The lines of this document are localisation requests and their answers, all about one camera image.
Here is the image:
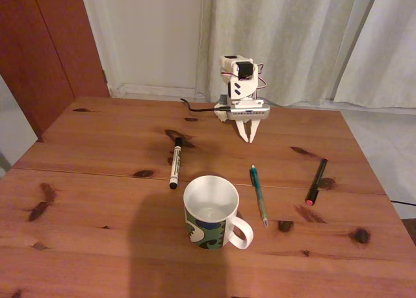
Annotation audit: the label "black marker pink ends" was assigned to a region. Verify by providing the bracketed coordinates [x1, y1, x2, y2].
[304, 157, 329, 206]

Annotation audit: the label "white mug green blue pattern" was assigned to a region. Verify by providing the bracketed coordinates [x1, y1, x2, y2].
[183, 175, 255, 252]

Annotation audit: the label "teal mechanical pencil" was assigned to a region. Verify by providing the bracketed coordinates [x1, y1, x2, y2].
[249, 164, 270, 228]

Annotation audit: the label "black camera cable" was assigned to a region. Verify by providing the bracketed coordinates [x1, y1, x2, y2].
[180, 97, 231, 113]

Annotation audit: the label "red white servo wires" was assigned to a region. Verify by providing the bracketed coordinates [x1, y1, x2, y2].
[255, 63, 270, 98]

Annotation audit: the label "white curtain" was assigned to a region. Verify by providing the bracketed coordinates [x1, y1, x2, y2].
[194, 0, 381, 108]
[334, 0, 416, 110]

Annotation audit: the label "white whiteboard marker black cap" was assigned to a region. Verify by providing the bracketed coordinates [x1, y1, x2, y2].
[168, 136, 184, 190]

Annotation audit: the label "brown wooden door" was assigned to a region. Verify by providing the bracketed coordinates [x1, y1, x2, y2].
[0, 0, 110, 143]

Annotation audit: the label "silver camera box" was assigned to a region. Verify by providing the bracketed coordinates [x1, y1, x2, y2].
[226, 103, 272, 121]

